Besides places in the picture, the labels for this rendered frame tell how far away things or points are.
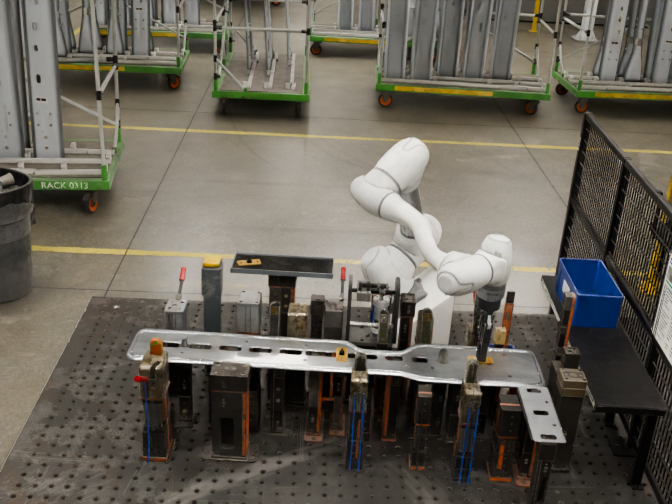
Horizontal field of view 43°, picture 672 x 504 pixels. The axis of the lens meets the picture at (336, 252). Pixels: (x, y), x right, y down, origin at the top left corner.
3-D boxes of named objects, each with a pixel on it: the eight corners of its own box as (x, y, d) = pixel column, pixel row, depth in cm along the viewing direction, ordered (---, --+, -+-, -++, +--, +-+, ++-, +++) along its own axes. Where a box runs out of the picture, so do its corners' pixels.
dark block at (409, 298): (392, 401, 315) (402, 301, 297) (391, 390, 321) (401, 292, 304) (405, 402, 315) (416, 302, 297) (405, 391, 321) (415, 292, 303)
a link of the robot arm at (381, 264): (379, 302, 367) (346, 267, 360) (406, 272, 371) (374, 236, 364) (396, 306, 352) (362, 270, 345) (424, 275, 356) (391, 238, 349)
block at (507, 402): (486, 482, 276) (497, 411, 265) (481, 460, 287) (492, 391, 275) (515, 484, 276) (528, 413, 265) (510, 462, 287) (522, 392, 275)
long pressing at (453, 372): (122, 364, 276) (121, 360, 276) (138, 329, 297) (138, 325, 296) (547, 390, 275) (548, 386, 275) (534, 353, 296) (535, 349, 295)
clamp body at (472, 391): (446, 485, 275) (458, 395, 260) (443, 461, 285) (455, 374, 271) (474, 487, 275) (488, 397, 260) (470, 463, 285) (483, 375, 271)
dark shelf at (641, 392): (594, 413, 263) (596, 405, 262) (540, 281, 344) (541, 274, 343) (666, 417, 263) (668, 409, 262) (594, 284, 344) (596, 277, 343)
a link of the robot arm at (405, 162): (388, 255, 371) (420, 220, 376) (417, 276, 364) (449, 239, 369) (365, 161, 303) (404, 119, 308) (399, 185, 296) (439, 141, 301)
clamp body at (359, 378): (339, 472, 277) (345, 383, 263) (340, 448, 289) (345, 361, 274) (367, 474, 277) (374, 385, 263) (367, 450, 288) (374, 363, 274)
